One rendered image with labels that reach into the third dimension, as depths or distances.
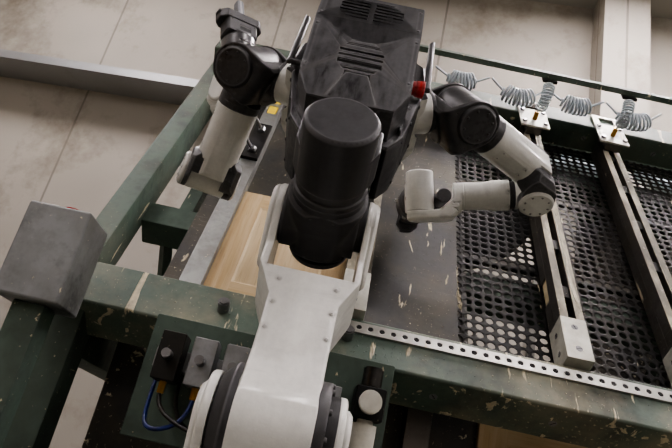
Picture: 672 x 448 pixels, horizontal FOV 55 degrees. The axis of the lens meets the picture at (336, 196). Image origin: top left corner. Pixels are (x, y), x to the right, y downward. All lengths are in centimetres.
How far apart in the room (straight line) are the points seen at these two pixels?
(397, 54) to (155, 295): 72
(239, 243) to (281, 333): 74
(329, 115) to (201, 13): 422
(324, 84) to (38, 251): 60
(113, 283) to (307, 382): 72
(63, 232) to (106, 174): 326
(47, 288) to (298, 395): 58
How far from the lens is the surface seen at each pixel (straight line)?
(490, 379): 142
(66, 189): 459
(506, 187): 152
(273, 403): 82
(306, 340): 90
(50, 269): 126
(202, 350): 126
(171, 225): 174
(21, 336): 128
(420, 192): 150
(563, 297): 166
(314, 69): 111
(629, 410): 153
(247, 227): 166
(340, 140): 88
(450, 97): 134
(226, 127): 137
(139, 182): 175
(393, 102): 109
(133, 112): 472
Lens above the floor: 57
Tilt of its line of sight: 24 degrees up
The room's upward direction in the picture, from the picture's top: 13 degrees clockwise
